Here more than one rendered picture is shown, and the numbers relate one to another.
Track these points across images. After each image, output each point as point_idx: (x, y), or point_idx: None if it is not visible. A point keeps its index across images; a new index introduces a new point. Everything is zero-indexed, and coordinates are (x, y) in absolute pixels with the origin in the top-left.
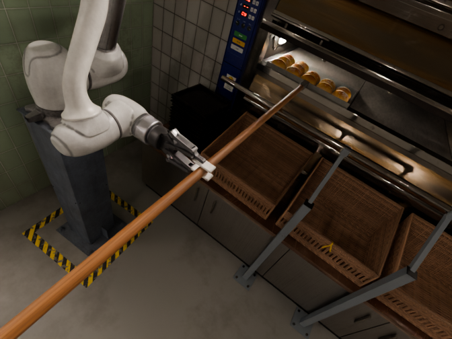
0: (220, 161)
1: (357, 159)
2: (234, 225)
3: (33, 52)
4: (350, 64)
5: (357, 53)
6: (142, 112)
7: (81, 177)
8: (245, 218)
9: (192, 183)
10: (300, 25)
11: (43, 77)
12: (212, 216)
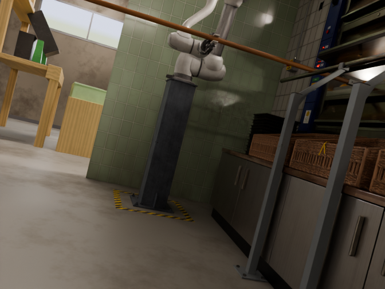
0: (226, 42)
1: (349, 65)
2: (256, 191)
3: None
4: (365, 38)
5: None
6: None
7: (168, 121)
8: (264, 170)
9: (203, 33)
10: None
11: (182, 55)
12: (243, 196)
